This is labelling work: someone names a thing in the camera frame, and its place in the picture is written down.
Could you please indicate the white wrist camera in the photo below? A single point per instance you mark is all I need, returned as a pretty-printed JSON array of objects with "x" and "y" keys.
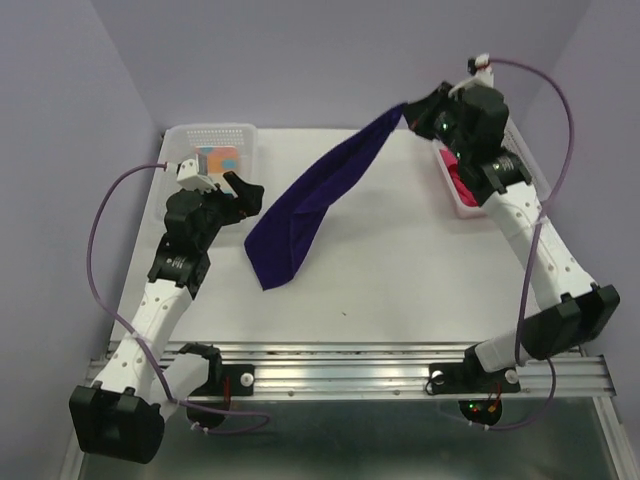
[
  {"x": 193, "y": 175},
  {"x": 480, "y": 74}
]

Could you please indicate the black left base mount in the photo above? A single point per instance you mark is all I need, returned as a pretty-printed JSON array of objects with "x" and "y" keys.
[{"x": 236, "y": 381}]

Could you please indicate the white perforated left basket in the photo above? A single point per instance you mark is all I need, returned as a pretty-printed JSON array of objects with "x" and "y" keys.
[{"x": 180, "y": 142}]

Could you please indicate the white perforated right basket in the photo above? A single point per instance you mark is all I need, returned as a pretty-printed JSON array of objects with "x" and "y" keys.
[{"x": 514, "y": 142}]

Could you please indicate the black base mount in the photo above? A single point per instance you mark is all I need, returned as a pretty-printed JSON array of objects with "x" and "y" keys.
[
  {"x": 236, "y": 381},
  {"x": 479, "y": 393}
]

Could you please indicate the aluminium rail frame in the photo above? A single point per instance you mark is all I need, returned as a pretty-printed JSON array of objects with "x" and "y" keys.
[{"x": 368, "y": 372}]

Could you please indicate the blue orange dotted towel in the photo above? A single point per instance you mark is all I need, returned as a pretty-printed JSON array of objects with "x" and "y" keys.
[{"x": 219, "y": 160}]

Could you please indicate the purple towel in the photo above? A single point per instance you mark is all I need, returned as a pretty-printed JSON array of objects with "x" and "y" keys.
[{"x": 280, "y": 241}]

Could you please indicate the white perforated basket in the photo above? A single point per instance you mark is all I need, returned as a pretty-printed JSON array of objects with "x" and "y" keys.
[
  {"x": 180, "y": 142},
  {"x": 514, "y": 142}
]

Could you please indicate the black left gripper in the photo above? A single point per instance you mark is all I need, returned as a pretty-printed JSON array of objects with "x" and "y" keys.
[{"x": 249, "y": 198}]

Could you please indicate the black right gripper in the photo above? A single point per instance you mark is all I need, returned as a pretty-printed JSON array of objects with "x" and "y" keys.
[{"x": 417, "y": 113}]

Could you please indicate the pink towel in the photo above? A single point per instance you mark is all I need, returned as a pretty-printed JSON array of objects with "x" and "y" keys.
[{"x": 461, "y": 192}]

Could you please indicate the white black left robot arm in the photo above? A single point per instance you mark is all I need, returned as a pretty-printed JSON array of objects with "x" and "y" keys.
[{"x": 123, "y": 412}]

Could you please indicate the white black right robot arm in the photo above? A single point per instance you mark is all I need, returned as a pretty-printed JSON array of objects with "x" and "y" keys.
[{"x": 573, "y": 307}]

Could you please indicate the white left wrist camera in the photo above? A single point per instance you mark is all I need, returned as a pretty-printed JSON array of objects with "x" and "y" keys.
[{"x": 193, "y": 175}]

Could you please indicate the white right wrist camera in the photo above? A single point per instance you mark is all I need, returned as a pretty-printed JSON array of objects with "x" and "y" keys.
[{"x": 480, "y": 74}]

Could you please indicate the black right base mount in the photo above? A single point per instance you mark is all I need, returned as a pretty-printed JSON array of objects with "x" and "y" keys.
[{"x": 479, "y": 393}]

